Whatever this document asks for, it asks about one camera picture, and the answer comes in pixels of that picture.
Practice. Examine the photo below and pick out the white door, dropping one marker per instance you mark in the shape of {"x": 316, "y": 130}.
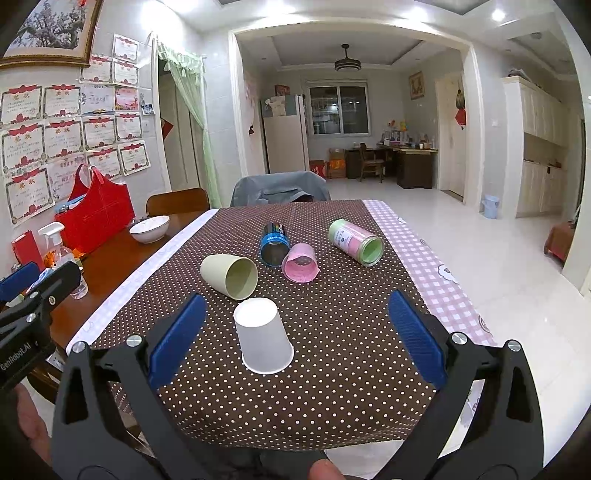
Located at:
{"x": 449, "y": 152}

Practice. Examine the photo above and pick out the framed tree picture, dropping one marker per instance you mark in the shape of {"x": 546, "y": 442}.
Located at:
{"x": 51, "y": 27}

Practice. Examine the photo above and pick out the green door curtain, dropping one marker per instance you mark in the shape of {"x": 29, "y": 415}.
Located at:
{"x": 194, "y": 115}

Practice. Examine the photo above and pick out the ceiling fan lamp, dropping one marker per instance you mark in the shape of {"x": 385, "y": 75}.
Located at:
{"x": 347, "y": 64}

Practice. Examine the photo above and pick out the cream plastic cup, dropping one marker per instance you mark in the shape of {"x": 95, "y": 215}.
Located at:
{"x": 219, "y": 272}

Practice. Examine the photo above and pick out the white paper cup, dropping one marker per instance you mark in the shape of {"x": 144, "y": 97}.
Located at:
{"x": 263, "y": 337}

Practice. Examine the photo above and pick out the red box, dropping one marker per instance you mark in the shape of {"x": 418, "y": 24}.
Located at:
{"x": 27, "y": 251}

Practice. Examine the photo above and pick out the red felt bag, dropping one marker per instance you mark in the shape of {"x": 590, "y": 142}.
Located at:
{"x": 97, "y": 212}

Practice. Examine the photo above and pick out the small framed wall picture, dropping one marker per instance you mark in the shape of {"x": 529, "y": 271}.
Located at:
{"x": 416, "y": 85}

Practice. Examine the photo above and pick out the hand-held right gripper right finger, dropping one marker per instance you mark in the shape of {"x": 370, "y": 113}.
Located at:
{"x": 415, "y": 334}

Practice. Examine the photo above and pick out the brown polka dot tablecloth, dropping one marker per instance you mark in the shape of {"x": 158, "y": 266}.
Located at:
{"x": 429, "y": 272}
{"x": 346, "y": 314}

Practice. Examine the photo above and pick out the dark red side furniture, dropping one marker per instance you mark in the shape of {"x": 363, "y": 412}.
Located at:
{"x": 561, "y": 240}

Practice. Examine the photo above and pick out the wall of award certificates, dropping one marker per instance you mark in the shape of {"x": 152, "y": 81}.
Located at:
{"x": 60, "y": 129}

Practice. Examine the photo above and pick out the dark wooden desk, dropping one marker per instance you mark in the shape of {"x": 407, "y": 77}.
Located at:
{"x": 415, "y": 168}

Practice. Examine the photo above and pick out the red carton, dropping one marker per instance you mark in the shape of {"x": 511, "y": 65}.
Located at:
{"x": 317, "y": 168}

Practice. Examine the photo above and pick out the wooden dining chair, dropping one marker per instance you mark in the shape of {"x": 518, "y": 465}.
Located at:
{"x": 178, "y": 201}

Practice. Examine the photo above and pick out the person's right hand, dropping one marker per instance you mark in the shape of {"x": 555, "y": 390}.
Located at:
{"x": 325, "y": 471}

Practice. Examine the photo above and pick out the green and pink cup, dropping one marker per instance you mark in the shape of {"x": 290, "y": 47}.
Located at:
{"x": 351, "y": 237}

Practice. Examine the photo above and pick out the grey covered chair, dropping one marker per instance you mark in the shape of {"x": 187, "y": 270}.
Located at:
{"x": 277, "y": 187}

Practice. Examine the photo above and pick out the white tall cabinet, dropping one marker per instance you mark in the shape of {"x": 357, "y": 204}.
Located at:
{"x": 535, "y": 120}

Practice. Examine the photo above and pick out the wooden desk chair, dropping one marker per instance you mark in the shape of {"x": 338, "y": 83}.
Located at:
{"x": 369, "y": 161}

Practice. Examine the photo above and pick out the blue paper cup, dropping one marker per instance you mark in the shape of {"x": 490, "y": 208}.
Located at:
{"x": 272, "y": 242}

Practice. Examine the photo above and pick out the window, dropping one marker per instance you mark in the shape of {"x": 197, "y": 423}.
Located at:
{"x": 339, "y": 110}

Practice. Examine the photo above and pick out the clear spray bottle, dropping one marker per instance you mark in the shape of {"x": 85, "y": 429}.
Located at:
{"x": 60, "y": 251}

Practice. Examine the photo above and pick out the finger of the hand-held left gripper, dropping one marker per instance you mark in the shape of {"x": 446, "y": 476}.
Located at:
{"x": 60, "y": 279}
{"x": 18, "y": 279}

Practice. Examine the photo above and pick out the light blue bin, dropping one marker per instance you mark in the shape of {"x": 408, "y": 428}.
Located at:
{"x": 491, "y": 207}

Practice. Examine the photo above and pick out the cardboard carton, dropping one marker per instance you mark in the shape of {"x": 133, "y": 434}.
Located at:
{"x": 337, "y": 164}

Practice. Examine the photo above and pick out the pink plastic cup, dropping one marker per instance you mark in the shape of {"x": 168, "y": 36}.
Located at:
{"x": 300, "y": 258}

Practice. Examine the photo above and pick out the white refrigerator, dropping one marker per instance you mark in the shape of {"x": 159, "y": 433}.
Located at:
{"x": 284, "y": 138}

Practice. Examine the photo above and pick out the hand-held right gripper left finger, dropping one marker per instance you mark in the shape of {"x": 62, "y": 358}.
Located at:
{"x": 178, "y": 334}

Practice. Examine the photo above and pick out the white bowl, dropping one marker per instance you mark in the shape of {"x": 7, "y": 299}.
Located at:
{"x": 148, "y": 228}

